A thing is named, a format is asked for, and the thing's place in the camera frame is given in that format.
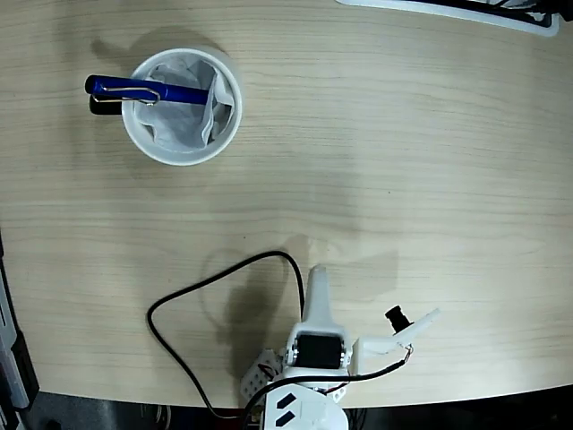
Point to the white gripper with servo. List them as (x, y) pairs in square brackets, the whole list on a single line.
[(317, 350)]

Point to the blue pen with metal clip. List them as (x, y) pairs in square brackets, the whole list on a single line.
[(116, 85)]

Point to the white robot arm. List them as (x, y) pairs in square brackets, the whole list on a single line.
[(309, 410)]

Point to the crumpled white tissue paper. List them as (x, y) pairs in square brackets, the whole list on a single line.
[(179, 130)]

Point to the black device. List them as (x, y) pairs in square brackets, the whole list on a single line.
[(566, 9)]

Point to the wrist camera on white mount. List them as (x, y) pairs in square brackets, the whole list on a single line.
[(380, 345)]

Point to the white perforated base bracket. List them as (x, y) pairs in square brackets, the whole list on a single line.
[(257, 380)]

